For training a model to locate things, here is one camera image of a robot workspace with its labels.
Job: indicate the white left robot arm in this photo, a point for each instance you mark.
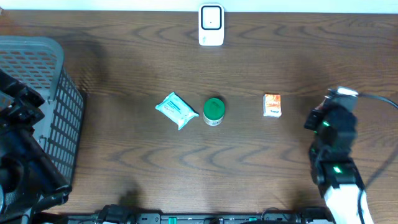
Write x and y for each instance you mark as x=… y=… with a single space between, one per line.
x=30 y=182

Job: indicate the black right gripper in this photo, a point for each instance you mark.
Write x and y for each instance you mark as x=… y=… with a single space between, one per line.
x=311 y=119

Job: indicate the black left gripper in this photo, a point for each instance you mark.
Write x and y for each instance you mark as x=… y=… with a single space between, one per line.
x=14 y=105

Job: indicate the green lid jar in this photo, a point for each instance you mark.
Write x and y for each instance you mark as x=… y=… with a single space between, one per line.
x=213 y=111

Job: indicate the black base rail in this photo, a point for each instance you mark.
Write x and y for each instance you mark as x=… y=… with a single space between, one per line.
x=115 y=214

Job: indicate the orange snack packet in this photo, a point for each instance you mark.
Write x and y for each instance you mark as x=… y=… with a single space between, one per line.
x=272 y=105

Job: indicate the teal wet wipes pack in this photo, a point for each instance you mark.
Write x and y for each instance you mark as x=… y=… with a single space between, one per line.
x=176 y=110

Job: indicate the white barcode scanner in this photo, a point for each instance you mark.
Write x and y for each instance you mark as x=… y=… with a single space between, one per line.
x=211 y=25

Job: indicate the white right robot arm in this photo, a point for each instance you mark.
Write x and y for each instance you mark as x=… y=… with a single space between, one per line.
x=332 y=168

